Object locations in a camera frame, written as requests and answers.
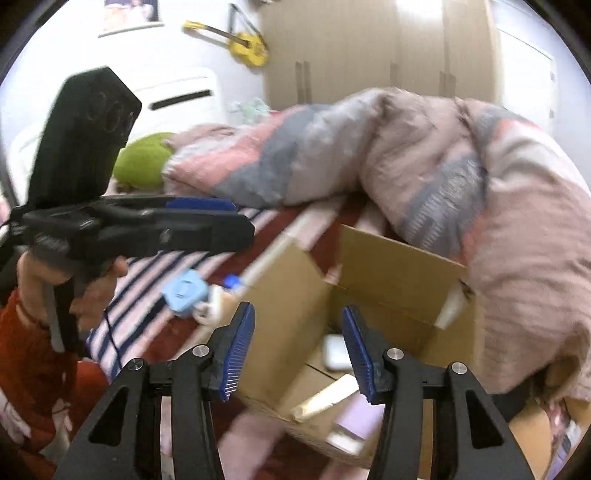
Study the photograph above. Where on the white door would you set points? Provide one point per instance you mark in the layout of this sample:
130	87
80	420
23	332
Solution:
526	64

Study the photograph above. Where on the pink grey striped duvet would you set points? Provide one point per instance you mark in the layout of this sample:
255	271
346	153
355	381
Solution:
415	194

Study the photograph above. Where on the person's left forearm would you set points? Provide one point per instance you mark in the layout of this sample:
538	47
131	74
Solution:
37	374

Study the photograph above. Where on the cardboard box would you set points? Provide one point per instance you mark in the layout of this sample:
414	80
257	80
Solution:
369	300

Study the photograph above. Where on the beige wardrobe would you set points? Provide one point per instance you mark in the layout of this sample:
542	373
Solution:
378	50

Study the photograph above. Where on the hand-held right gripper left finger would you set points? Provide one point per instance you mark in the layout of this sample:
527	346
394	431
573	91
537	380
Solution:
237	353

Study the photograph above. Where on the light blue square gadget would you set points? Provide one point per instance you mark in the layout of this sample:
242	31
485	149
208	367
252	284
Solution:
182	291

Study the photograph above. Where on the cream tube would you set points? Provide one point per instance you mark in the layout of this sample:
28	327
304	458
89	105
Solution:
323	398

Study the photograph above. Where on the white headboard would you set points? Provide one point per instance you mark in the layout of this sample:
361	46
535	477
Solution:
152	110

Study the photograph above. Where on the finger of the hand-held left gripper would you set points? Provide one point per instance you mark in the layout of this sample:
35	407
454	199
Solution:
198	203
203	233

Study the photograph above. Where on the green pillow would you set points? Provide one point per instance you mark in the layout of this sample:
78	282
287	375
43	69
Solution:
138	161

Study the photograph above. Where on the yellow toy guitar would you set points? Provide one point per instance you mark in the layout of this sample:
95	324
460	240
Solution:
235	42

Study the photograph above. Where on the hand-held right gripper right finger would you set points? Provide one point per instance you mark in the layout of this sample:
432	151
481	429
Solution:
359	357

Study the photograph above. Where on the white bottle with blue cap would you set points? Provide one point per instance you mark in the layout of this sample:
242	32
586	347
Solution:
226	288

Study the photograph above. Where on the person's left hand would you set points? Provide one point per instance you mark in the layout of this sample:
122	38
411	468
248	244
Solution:
32	281

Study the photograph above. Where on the lilac flat box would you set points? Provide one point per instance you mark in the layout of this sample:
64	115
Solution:
353	427

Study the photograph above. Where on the wall poster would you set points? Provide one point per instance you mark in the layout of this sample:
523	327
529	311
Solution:
131	16

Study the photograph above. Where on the white earbuds case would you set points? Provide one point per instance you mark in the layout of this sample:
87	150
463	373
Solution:
335	352

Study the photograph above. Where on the striped bed sheet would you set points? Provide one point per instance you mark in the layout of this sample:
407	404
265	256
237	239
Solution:
194	295

